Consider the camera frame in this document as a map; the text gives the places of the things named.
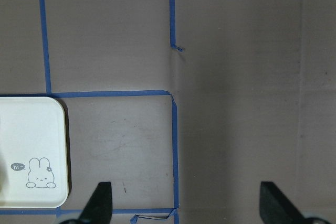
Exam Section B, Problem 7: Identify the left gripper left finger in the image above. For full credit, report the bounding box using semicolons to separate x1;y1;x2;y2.
60;182;113;224

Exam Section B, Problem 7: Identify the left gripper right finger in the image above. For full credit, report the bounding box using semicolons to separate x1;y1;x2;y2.
259;180;330;224

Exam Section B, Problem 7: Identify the cream plastic tray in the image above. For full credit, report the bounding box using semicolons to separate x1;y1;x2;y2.
1;97;69;208

